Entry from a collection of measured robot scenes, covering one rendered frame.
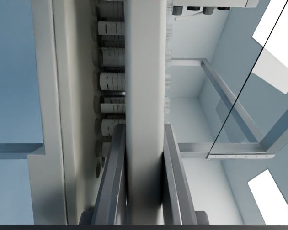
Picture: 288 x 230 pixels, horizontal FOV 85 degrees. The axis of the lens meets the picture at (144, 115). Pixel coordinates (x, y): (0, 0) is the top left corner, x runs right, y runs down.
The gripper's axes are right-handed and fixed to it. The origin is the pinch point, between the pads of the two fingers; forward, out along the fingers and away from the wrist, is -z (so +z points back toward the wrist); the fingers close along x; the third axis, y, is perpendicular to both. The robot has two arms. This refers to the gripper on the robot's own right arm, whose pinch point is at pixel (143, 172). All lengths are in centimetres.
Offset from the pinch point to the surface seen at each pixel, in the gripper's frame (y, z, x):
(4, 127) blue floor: 74, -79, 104
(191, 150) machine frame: 56, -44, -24
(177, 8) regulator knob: -2.6, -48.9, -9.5
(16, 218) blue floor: 139, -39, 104
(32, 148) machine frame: 55, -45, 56
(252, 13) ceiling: 31, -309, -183
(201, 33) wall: 81, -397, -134
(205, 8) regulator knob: -2, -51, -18
